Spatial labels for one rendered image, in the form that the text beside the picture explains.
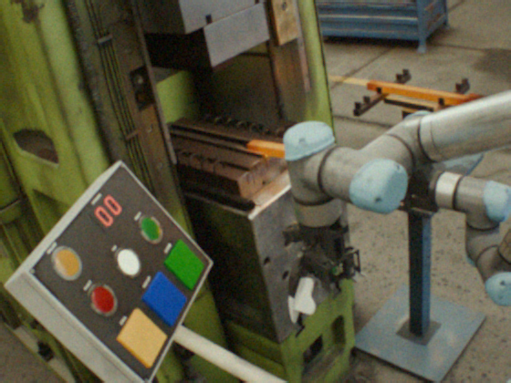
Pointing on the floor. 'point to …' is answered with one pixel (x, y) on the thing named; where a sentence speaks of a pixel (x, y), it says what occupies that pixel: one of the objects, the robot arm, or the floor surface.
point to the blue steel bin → (383, 18)
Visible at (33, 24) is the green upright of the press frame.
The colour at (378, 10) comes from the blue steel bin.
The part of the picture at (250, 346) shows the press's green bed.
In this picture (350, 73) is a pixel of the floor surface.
